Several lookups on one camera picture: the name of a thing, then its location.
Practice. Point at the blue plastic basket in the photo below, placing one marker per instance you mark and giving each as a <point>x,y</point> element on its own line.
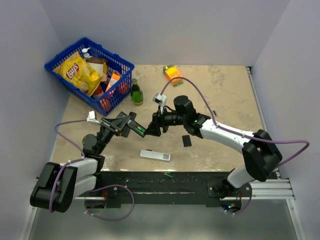
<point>116,94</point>

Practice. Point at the brown white snack package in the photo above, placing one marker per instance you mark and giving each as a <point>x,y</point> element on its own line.
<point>100,65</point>

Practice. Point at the black battery cover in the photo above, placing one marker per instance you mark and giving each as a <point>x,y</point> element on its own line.
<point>186,141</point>

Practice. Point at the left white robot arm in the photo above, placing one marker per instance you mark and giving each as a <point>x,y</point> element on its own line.
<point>58,184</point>

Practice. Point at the yellow Lays chips bag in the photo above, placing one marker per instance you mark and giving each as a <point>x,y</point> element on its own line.
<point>79,73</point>

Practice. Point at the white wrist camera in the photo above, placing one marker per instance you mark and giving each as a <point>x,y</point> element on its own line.
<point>92,117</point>
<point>160,99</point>

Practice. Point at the white remote control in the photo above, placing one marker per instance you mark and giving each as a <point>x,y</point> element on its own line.
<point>154,155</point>

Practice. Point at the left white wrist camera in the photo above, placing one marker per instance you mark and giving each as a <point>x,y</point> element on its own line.
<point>92,117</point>

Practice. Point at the aluminium frame rail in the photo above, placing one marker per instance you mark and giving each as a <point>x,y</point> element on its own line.
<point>271,215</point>

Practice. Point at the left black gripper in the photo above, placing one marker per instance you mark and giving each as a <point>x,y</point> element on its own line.
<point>119,122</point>

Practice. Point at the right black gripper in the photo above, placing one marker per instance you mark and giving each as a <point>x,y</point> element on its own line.
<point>158,121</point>

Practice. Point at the orange sponge pack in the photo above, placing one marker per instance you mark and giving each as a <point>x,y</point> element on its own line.
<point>172,72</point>

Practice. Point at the green battery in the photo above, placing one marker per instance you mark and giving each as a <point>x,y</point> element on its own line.
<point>168,175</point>
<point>139,130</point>

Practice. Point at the green glass bottle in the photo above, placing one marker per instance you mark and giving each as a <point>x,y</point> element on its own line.
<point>136,93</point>

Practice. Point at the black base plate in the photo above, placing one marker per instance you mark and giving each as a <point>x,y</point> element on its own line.
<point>154,188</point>

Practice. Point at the black remote control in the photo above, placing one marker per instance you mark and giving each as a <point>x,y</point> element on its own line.
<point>133,124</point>
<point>126,130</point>

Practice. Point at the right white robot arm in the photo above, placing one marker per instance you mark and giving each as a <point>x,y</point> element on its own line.
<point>260,155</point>

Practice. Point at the white pump bottle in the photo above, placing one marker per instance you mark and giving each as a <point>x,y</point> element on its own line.
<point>85,53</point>

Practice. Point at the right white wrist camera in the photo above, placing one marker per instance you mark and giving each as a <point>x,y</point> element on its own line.
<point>160,99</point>

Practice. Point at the orange white carton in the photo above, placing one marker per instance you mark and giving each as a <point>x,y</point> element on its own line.
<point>115,77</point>

